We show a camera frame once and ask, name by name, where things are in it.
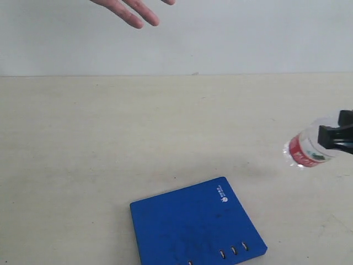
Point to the person's bare open hand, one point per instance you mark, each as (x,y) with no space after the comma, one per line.
(132,12)

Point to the clear bottle with red label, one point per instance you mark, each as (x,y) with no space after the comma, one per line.
(304,151)

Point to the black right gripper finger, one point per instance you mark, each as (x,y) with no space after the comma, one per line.
(339,138)
(345,118)

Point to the blue ring binder notebook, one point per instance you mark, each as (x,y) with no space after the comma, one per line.
(200,224)

